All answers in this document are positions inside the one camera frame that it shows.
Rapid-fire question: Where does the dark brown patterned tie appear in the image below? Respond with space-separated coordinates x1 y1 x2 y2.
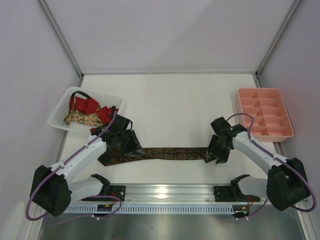
104 147 208 166

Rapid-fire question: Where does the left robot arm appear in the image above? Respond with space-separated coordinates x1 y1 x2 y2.
25 113 145 220

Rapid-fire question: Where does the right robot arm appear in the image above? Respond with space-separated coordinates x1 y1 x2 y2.
204 117 317 213

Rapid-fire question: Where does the beige floral tie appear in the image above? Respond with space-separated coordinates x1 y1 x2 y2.
63 110 103 127

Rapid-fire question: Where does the red tie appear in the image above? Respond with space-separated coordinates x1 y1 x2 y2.
67 96 119 124

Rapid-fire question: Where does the pink divided organizer tray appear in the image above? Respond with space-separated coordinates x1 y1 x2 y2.
235 88 294 143

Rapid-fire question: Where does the white plastic basket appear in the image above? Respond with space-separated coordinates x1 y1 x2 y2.
48 86 124 135

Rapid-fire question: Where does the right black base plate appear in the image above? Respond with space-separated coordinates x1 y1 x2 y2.
213 185 261 203

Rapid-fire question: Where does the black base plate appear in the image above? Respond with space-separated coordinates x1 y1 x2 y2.
213 185 261 203
81 185 126 202

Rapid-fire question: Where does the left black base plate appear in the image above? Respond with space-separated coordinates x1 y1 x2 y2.
81 185 126 202

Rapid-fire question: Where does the aluminium mounting rail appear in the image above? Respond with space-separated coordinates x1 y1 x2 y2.
67 182 309 208

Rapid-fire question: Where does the white slotted cable duct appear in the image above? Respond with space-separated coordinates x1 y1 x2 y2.
64 203 235 215

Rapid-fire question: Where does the left aluminium frame post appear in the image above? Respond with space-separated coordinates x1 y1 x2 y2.
36 0 84 80

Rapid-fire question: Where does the aluminium frame post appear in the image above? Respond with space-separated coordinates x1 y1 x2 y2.
255 0 304 79
36 0 84 80

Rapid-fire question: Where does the right aluminium frame post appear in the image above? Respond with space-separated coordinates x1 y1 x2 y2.
255 0 304 79

